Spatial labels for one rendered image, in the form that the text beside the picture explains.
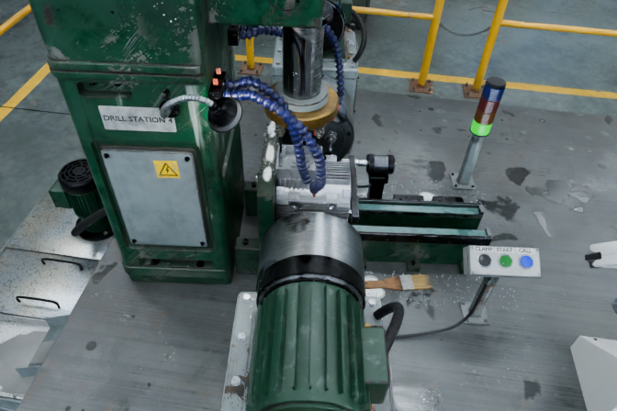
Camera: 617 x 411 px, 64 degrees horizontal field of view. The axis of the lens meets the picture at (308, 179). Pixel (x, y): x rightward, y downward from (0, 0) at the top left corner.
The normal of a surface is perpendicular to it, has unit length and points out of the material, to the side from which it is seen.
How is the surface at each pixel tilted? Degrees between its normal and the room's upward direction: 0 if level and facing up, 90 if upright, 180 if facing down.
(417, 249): 90
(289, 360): 22
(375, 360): 0
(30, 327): 0
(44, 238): 0
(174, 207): 90
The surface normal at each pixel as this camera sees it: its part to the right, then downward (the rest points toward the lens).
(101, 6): -0.02, 0.69
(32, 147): 0.04, -0.73
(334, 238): 0.44, -0.65
